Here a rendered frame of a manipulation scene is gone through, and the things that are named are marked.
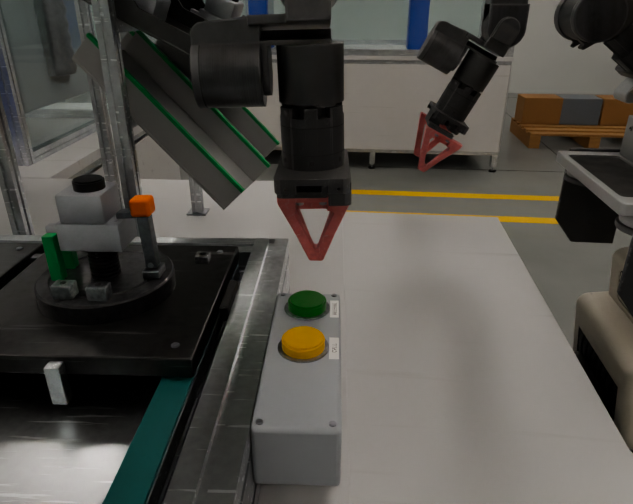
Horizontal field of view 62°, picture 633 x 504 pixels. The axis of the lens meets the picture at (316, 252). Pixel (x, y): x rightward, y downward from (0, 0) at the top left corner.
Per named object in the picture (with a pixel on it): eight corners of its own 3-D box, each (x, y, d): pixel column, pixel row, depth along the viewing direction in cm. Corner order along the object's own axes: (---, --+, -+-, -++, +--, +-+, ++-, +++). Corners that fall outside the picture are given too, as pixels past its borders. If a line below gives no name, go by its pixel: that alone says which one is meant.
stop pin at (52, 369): (73, 396, 48) (64, 360, 46) (67, 405, 47) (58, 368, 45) (58, 395, 48) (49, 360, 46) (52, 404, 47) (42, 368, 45)
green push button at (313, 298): (326, 305, 57) (326, 289, 57) (325, 325, 54) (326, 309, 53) (290, 305, 58) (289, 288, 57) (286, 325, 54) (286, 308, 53)
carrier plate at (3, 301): (239, 259, 68) (238, 244, 67) (194, 378, 47) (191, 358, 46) (57, 256, 69) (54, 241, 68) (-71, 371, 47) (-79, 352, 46)
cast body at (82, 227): (137, 235, 56) (128, 172, 54) (122, 253, 52) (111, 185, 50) (61, 234, 57) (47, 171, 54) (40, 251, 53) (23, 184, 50)
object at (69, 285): (79, 292, 52) (76, 279, 52) (72, 300, 51) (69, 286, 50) (59, 292, 52) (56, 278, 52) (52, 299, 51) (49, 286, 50)
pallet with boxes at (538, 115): (623, 133, 571) (632, 94, 553) (659, 151, 498) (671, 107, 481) (509, 130, 582) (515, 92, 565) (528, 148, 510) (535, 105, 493)
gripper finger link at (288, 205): (280, 270, 51) (274, 177, 47) (286, 240, 57) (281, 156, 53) (350, 269, 51) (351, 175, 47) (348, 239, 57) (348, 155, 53)
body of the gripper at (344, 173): (274, 200, 45) (268, 112, 42) (284, 167, 54) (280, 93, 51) (350, 199, 45) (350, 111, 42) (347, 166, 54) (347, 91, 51)
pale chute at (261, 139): (264, 158, 99) (280, 143, 97) (241, 179, 88) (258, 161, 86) (154, 44, 95) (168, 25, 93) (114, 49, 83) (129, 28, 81)
